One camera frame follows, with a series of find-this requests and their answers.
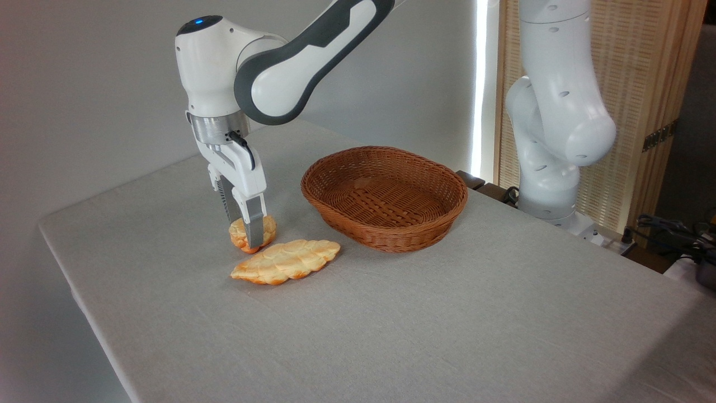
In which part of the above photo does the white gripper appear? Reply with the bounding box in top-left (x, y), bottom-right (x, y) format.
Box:
top-left (195, 139), bottom-right (268, 250)

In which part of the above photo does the small round bread roll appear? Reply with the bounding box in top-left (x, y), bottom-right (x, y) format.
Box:
top-left (228, 215), bottom-right (277, 255)

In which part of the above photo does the long braided bread loaf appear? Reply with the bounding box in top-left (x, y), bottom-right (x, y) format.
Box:
top-left (230, 240), bottom-right (341, 285)

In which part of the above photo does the brown wicker basket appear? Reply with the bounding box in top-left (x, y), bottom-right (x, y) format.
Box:
top-left (300, 146), bottom-right (469, 254)

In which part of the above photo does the grey tablecloth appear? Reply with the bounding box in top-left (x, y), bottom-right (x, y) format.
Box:
top-left (38, 119), bottom-right (716, 403)

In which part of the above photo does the dark wooden table edge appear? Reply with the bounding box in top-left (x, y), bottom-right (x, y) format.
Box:
top-left (456, 170), bottom-right (521, 208)

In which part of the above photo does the white power strip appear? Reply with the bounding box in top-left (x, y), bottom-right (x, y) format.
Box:
top-left (585, 229), bottom-right (637, 256)

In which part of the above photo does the metal screen hinge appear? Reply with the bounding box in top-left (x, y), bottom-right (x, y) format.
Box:
top-left (642, 120), bottom-right (679, 153)

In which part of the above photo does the wooden bamboo folding screen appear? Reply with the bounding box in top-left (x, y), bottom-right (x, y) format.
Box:
top-left (495, 0), bottom-right (708, 236)

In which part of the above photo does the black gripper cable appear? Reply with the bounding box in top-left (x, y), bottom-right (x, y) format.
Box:
top-left (227, 130), bottom-right (257, 171)

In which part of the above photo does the black cable bundle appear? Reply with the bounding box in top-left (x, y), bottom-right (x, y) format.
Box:
top-left (632, 212), bottom-right (716, 264)

